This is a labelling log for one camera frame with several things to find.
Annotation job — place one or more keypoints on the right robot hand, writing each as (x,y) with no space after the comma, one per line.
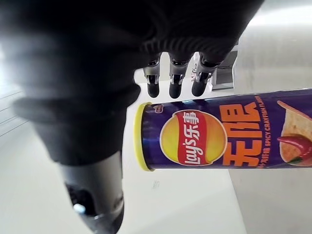
(73,73)

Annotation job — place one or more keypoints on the dark grey box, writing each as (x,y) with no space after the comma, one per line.
(225,73)

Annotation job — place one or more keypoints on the purple Lay's chips can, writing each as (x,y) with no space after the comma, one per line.
(219,134)

